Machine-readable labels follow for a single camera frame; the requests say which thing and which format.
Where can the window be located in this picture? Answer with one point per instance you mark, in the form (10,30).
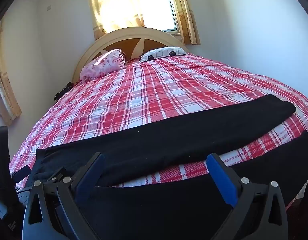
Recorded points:
(156,7)

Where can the pink floral pillow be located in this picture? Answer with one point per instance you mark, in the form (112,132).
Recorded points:
(104,63)

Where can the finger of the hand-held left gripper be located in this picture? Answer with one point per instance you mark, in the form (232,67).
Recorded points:
(57,173)
(21,173)

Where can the white patterned pillow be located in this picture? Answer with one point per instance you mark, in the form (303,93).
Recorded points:
(164,53)

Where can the yellow window curtain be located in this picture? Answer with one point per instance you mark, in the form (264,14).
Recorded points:
(99,17)
(186,17)

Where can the black pants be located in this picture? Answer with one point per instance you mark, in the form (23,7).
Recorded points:
(144,135)

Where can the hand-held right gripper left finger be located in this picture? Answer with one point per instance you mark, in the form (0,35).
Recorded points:
(90,177)

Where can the cream wooden headboard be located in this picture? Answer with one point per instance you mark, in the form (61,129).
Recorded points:
(134,32)

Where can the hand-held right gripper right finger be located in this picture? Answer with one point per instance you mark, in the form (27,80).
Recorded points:
(222,180)

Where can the red plaid bedsheet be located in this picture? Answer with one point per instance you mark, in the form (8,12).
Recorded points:
(144,92)

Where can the yellow side curtain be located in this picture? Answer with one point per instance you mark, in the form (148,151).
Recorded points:
(6,92)

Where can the black cloth bundle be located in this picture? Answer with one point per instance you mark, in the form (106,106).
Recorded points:
(62,91)

